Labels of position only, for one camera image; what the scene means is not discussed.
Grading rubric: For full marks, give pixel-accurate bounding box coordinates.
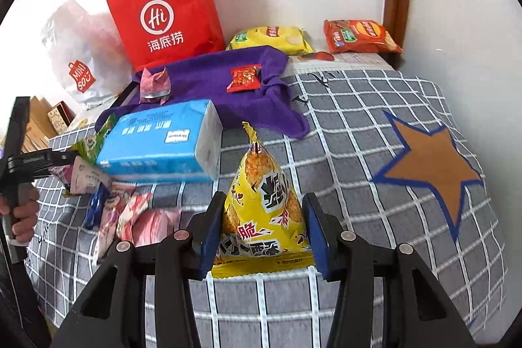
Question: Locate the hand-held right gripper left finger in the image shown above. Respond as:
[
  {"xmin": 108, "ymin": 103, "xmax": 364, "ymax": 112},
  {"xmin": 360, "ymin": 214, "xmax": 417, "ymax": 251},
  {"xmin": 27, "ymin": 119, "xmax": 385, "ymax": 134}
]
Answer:
[{"xmin": 49, "ymin": 191, "xmax": 227, "ymax": 348}]

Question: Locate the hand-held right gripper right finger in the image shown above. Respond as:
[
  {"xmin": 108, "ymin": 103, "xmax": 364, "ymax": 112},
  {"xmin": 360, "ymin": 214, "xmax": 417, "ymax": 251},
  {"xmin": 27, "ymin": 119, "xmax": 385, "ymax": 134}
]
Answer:
[{"xmin": 302, "ymin": 192, "xmax": 478, "ymax": 348}]

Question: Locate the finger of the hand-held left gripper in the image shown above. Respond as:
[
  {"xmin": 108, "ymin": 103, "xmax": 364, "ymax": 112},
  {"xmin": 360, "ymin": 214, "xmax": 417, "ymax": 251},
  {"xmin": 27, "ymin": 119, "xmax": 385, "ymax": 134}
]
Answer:
[{"xmin": 8, "ymin": 150, "xmax": 78, "ymax": 175}]

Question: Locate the pale pink snack packet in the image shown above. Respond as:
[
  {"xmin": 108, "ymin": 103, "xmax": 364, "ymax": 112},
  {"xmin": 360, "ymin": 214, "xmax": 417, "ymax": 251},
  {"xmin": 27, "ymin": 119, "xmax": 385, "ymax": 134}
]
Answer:
[{"xmin": 51, "ymin": 162, "xmax": 113, "ymax": 196}]

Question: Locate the bright pink snack packet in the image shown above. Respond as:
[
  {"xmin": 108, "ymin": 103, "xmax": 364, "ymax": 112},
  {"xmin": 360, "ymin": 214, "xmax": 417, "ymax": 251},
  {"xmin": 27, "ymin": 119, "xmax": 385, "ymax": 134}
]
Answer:
[{"xmin": 132, "ymin": 209, "xmax": 182, "ymax": 247}]

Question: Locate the yellow triangular snack packet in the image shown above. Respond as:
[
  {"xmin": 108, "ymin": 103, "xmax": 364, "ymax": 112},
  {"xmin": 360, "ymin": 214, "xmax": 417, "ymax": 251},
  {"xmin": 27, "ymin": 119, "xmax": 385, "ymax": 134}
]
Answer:
[{"xmin": 211, "ymin": 122, "xmax": 316, "ymax": 279}]

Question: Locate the person's left hand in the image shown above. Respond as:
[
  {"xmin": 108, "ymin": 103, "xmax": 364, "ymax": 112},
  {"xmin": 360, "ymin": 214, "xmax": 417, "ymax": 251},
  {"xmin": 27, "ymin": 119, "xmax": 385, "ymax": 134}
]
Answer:
[{"xmin": 0, "ymin": 187, "xmax": 41, "ymax": 245}]

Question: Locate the brown cardboard box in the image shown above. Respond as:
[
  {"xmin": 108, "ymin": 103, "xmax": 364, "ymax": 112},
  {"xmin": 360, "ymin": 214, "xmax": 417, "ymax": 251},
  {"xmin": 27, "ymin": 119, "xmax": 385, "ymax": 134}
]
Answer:
[{"xmin": 20, "ymin": 95, "xmax": 55, "ymax": 153}]

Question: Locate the patterned box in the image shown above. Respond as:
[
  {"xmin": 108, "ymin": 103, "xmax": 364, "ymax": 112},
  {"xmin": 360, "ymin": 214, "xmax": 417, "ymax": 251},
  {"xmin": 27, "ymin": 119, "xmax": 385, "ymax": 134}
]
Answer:
[{"xmin": 47, "ymin": 101, "xmax": 76, "ymax": 137}]

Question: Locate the green snack packet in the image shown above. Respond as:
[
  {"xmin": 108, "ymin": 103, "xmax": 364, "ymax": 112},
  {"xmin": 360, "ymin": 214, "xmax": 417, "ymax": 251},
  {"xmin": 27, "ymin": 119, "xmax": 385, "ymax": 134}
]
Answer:
[{"xmin": 71, "ymin": 113, "xmax": 119, "ymax": 169}]

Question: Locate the small blue snack packet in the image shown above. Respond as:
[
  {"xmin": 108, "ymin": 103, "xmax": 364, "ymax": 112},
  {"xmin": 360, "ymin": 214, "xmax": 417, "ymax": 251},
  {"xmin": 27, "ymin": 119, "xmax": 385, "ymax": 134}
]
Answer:
[{"xmin": 85, "ymin": 185, "xmax": 109, "ymax": 230}]

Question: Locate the red and white snack packet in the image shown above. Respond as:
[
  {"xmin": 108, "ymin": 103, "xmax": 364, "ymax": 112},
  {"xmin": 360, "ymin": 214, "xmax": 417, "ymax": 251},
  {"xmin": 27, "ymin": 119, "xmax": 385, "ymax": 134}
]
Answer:
[{"xmin": 116, "ymin": 193, "xmax": 153, "ymax": 243}]

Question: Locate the pink cartoon snack packet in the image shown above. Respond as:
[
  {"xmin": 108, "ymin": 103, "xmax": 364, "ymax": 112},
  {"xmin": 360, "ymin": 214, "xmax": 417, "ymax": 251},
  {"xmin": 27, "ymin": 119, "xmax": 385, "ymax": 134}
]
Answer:
[{"xmin": 96, "ymin": 185, "xmax": 137, "ymax": 267}]

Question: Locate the blue tissue pack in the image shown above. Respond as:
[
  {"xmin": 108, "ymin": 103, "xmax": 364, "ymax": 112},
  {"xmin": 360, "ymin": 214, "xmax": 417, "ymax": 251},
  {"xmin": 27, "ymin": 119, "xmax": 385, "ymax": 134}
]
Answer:
[{"xmin": 96, "ymin": 99, "xmax": 223, "ymax": 183}]

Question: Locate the white plastic bag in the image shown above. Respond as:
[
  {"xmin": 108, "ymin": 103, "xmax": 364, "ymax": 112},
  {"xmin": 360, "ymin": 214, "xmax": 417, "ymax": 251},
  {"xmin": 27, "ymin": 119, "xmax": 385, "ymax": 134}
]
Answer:
[{"xmin": 41, "ymin": 0, "xmax": 131, "ymax": 108}]

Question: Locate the grey checked bed sheet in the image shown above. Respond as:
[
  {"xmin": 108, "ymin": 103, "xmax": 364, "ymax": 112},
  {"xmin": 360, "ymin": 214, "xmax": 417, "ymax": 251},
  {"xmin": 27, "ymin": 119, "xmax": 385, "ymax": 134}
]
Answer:
[{"xmin": 28, "ymin": 67, "xmax": 502, "ymax": 348}]

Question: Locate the pink crumpled packet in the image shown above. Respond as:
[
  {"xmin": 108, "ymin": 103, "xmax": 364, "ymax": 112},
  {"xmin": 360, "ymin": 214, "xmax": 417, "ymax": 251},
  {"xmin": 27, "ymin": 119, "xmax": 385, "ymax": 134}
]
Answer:
[{"xmin": 139, "ymin": 67, "xmax": 172, "ymax": 104}]

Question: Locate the purple cloth-lined tray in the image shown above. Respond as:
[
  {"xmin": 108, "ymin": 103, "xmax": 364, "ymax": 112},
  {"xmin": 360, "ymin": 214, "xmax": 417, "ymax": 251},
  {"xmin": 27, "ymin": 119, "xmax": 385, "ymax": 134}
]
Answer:
[{"xmin": 95, "ymin": 45, "xmax": 311, "ymax": 139}]

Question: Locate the small red snack packet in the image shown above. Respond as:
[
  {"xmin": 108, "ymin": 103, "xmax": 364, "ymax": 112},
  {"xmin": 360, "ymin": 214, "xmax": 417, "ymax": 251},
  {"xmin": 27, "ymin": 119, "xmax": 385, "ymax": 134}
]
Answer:
[{"xmin": 226, "ymin": 65, "xmax": 262, "ymax": 93}]

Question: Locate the red paper bag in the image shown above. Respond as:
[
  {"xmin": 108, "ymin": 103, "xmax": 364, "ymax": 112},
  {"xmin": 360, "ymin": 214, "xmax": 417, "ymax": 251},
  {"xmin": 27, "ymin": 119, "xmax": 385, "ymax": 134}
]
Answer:
[{"xmin": 105, "ymin": 0, "xmax": 227, "ymax": 71}]

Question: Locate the white fruit print mat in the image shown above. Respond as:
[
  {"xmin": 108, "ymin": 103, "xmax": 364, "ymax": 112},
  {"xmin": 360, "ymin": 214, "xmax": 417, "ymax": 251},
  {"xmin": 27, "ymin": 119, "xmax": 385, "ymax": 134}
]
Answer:
[{"xmin": 285, "ymin": 50, "xmax": 398, "ymax": 73}]

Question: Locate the yellow chip bag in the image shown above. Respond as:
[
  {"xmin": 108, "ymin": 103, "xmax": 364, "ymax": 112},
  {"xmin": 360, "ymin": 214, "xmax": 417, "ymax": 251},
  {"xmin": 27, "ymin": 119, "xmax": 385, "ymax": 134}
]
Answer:
[{"xmin": 226, "ymin": 26, "xmax": 315, "ymax": 55}]

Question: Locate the orange chip bag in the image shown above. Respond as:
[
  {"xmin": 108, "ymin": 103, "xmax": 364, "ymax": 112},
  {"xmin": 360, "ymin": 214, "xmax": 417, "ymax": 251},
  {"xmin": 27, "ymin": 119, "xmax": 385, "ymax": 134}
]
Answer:
[{"xmin": 323, "ymin": 19, "xmax": 404, "ymax": 55}]

